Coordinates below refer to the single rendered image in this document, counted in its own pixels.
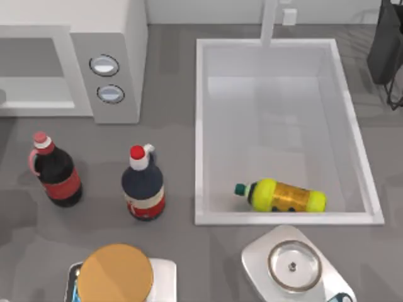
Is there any dark bottle with red cap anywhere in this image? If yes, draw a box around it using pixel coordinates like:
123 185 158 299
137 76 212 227
121 143 166 221

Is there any pale microwave oven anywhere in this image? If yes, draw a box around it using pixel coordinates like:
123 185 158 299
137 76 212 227
0 0 149 125

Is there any white wall socket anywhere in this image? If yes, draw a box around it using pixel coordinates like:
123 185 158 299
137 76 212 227
282 8 297 26

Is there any white sink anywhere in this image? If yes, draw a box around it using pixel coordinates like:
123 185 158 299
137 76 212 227
194 38 385 227

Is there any smaller microwave knob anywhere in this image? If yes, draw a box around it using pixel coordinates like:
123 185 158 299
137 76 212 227
96 84 126 104

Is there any dark bottle with pink cap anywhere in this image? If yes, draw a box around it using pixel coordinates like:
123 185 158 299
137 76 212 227
28 131 84 208

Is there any yellow bottle with green cap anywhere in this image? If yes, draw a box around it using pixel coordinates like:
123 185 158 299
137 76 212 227
234 178 327 213

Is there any scale with orange round plate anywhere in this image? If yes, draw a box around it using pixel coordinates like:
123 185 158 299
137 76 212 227
64 243 178 302

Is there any larger microwave knob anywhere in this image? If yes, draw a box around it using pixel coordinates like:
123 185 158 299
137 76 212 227
89 53 121 77

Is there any tall white tap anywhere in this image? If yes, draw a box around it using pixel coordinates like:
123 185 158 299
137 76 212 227
259 0 278 48

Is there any scale with silver round pan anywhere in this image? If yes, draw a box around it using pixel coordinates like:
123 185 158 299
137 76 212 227
241 224 358 302

